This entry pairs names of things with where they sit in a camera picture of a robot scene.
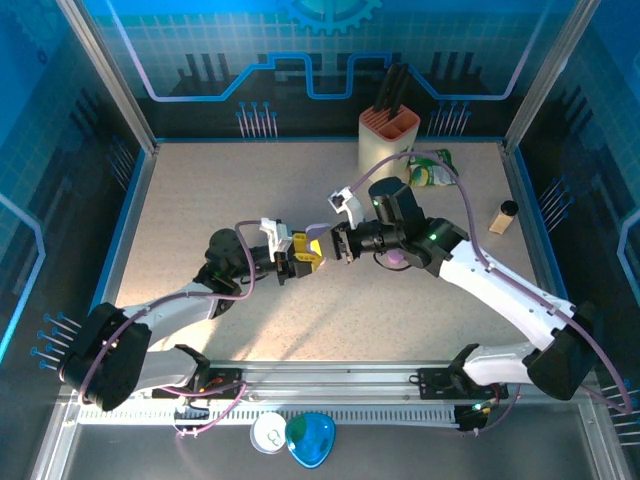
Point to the blue green triangular dish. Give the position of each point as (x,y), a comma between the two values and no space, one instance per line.
(310,440)

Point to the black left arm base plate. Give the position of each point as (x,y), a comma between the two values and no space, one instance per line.
(227,376)

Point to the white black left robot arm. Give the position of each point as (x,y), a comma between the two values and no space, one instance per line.
(175,310)

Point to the aluminium frame post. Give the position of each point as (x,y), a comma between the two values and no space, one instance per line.
(111,75)
(549,75)

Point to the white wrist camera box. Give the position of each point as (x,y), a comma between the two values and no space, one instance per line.
(277,237)
(350,205)

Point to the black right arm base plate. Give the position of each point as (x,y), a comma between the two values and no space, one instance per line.
(432,382)

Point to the beige bottle black cap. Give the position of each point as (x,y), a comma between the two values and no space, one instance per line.
(502,217)

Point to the aluminium mounting rail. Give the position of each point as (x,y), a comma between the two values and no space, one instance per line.
(340,380)

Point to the white round lid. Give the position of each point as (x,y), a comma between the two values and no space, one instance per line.
(265,432)

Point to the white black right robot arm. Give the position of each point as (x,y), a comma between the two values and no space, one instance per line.
(500,290)

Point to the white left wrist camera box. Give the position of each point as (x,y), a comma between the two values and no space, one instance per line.
(277,237)

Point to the green white snack bag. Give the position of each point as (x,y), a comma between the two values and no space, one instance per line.
(432,172)

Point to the black control box with lights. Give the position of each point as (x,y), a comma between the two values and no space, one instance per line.
(472,419)

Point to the beige knife block orange top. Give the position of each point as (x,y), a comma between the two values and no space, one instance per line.
(382,145)

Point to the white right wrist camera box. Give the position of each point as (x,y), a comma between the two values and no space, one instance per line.
(350,205)

